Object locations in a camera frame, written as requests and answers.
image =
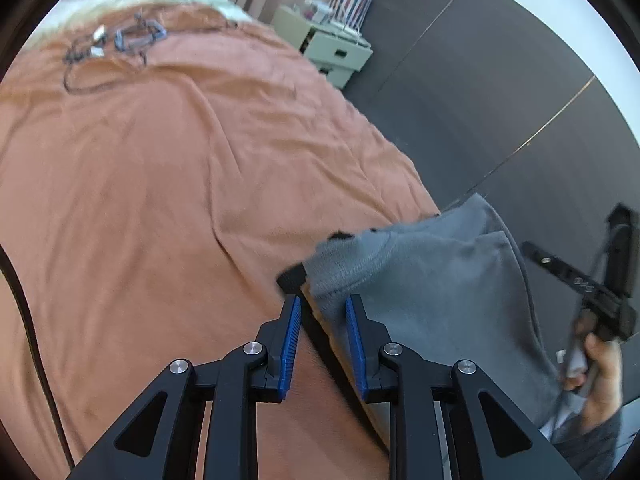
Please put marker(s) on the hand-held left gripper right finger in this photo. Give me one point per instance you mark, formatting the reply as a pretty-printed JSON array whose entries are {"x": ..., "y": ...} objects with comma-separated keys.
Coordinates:
[{"x": 356, "y": 347}]

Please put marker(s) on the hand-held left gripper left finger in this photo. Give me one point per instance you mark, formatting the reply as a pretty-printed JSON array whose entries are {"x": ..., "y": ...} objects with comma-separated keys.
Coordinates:
[{"x": 290, "y": 347}]

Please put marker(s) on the grey t-shirt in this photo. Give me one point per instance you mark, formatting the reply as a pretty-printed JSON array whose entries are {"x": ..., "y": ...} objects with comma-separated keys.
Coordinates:
[{"x": 440, "y": 310}]

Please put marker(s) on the person's right forearm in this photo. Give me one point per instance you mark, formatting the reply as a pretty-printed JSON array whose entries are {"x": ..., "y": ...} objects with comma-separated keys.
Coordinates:
[{"x": 590, "y": 445}]

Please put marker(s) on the person's right hand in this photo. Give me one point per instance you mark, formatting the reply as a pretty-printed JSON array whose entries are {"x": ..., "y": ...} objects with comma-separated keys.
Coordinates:
[{"x": 602, "y": 380}]

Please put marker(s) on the orange blanket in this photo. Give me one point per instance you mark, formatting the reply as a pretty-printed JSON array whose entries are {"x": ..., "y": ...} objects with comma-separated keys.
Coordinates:
[{"x": 150, "y": 185}]

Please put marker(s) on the pale green bedside cabinet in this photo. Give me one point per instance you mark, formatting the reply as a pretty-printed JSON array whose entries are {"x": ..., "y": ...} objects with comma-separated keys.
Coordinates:
[{"x": 330, "y": 50}]

